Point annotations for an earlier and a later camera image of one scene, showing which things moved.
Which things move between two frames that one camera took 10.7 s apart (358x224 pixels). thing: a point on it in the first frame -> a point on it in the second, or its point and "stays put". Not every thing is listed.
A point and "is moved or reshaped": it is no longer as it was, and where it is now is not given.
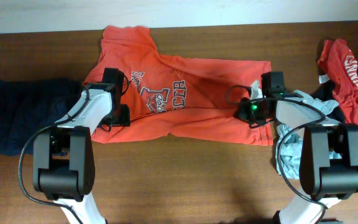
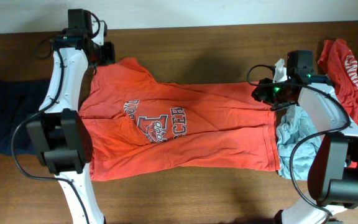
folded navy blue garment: x=21 y=107 stays put
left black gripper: x=123 y=119 -> x=110 y=57
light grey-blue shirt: x=289 y=142 stays put
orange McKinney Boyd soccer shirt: x=174 y=98 is moved or reshaped
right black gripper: x=242 y=113 -> x=263 y=93
